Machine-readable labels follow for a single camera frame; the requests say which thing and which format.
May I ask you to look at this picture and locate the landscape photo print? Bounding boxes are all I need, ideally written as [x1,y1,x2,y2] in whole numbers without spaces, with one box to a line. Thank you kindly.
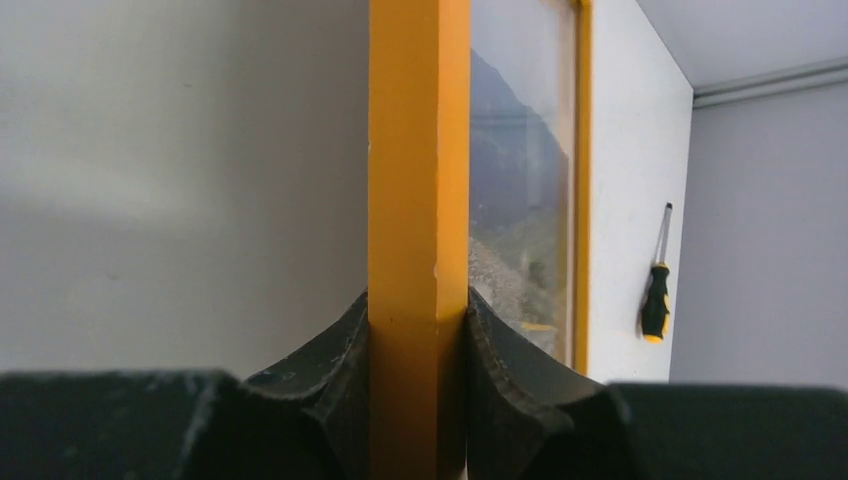
[469,1,580,365]

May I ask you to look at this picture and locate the yellow wooden picture frame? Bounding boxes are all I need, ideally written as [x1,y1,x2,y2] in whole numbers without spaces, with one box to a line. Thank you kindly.
[368,1,588,479]

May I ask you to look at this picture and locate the black yellow screwdriver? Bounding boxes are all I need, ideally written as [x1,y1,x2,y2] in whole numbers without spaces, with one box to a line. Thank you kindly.
[639,202,673,343]

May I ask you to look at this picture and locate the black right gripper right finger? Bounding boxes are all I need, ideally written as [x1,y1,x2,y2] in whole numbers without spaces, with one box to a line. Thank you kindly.
[465,291,847,479]

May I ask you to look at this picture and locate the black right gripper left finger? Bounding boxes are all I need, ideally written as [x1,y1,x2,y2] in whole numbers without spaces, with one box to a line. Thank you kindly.
[1,296,369,479]

